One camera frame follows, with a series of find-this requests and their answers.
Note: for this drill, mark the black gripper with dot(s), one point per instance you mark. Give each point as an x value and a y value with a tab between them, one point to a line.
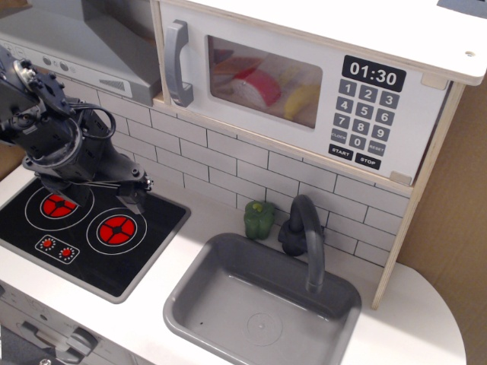
71	170

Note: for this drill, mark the grey microwave door handle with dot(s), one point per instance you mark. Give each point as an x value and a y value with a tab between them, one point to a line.
176	37

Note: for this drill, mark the white toy microwave door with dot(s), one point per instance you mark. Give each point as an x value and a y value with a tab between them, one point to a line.
324	100

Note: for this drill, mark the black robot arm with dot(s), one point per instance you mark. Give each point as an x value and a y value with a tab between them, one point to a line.
67	141

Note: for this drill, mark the black toy stovetop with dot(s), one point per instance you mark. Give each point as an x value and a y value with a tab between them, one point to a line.
102	246

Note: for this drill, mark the grey range hood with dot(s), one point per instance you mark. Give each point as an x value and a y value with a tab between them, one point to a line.
78	40

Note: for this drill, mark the green toy bell pepper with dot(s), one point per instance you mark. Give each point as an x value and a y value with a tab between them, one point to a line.
258	219

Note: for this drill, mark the grey toy sink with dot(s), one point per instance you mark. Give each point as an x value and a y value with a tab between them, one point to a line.
248	304

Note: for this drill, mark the red white toy food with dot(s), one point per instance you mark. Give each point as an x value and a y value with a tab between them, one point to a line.
256	88

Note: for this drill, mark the dark grey toy faucet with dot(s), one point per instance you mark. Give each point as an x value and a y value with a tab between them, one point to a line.
302	233

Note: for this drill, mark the yellow toy banana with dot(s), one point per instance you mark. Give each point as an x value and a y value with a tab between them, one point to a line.
302	97

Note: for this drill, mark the wooden side panel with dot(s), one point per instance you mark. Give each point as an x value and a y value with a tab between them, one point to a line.
452	101

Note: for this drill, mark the grey oven door handle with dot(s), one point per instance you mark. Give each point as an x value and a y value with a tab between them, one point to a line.
71	350

